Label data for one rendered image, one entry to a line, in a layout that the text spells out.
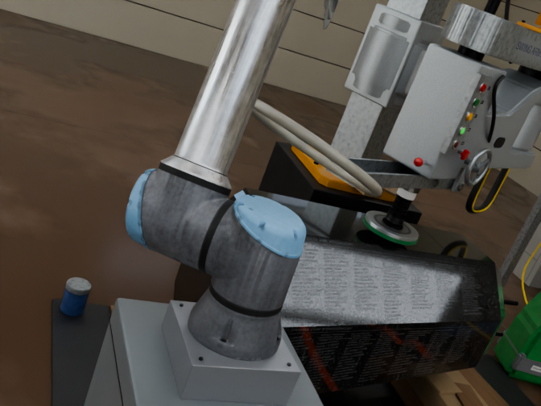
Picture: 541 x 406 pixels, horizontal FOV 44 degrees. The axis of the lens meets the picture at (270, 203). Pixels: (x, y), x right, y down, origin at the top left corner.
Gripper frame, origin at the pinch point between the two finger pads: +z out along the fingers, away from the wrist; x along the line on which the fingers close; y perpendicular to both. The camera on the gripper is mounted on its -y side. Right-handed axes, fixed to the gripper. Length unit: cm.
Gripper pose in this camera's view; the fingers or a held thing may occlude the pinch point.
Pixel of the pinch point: (302, 16)
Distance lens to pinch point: 199.4
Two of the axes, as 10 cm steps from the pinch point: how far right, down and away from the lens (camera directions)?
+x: 8.2, 5.7, -1.0
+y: -1.0, -0.3, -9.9
